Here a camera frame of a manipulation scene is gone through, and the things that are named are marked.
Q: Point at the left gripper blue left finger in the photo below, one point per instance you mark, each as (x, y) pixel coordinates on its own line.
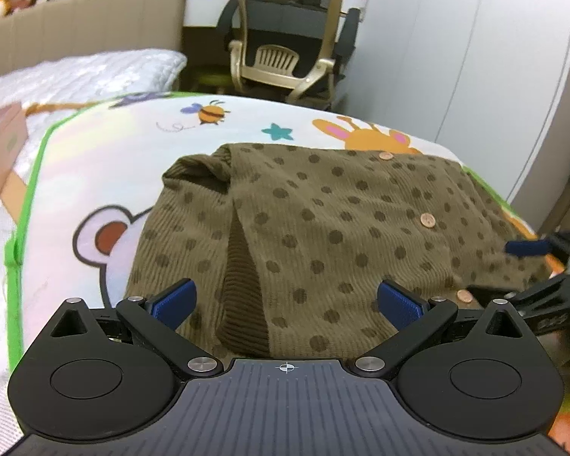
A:
(154, 322)

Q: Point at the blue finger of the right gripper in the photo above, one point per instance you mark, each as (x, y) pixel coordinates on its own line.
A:
(487, 294)
(528, 248)

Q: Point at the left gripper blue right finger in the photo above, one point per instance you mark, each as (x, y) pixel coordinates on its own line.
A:
(418, 322)

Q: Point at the brown polka dot garment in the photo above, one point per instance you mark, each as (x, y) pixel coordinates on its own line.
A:
(287, 245)

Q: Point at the colourful cartoon play mat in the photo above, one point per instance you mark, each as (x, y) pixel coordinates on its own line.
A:
(82, 385)

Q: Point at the pink gift box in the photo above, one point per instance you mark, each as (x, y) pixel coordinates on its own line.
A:
(13, 135)

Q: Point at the white quilted mattress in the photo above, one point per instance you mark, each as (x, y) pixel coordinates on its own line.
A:
(79, 80)

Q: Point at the beige upholstered headboard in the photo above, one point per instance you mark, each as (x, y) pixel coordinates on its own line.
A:
(60, 29)

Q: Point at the beige mesh office chair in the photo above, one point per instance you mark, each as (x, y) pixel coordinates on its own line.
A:
(293, 51)

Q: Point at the white desk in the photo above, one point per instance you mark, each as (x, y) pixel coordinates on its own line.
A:
(203, 13)

